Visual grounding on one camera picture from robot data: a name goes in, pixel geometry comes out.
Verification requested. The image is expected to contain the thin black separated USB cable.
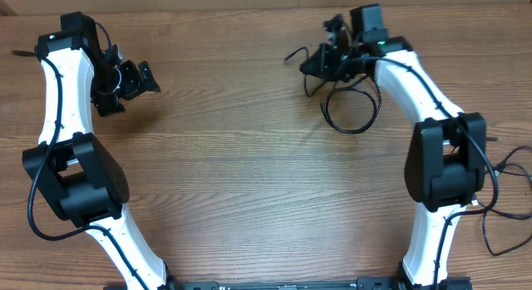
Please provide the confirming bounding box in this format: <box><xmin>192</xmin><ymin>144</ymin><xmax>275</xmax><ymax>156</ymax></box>
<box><xmin>477</xmin><ymin>198</ymin><xmax>532</xmax><ymax>257</ymax></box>

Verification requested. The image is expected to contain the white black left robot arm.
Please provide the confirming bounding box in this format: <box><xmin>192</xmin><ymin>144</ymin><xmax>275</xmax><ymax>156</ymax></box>
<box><xmin>22</xmin><ymin>12</ymin><xmax>178</xmax><ymax>289</ymax></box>

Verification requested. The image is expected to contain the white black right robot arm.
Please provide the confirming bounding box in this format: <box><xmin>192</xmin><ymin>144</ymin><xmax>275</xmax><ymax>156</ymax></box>
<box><xmin>299</xmin><ymin>4</ymin><xmax>485</xmax><ymax>289</ymax></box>

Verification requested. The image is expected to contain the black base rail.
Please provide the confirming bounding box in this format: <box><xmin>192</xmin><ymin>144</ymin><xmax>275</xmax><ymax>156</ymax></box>
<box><xmin>103</xmin><ymin>275</ymin><xmax>473</xmax><ymax>290</ymax></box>

